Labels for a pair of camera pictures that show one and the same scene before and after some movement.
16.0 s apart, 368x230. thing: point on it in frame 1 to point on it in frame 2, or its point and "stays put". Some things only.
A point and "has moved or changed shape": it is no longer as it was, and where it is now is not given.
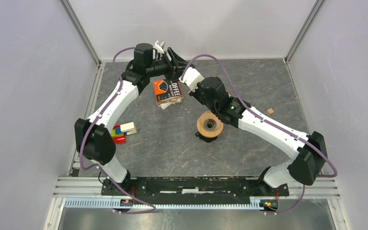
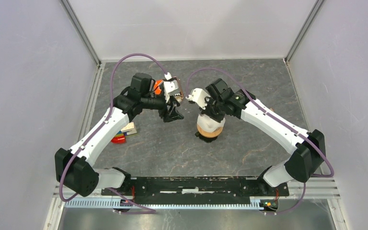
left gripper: [173, 73] to [172, 114]
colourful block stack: [119, 132] stays put
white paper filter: [166, 103] has moved or changed shape
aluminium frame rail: [73, 186] stays put
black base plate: [193, 190] stays put
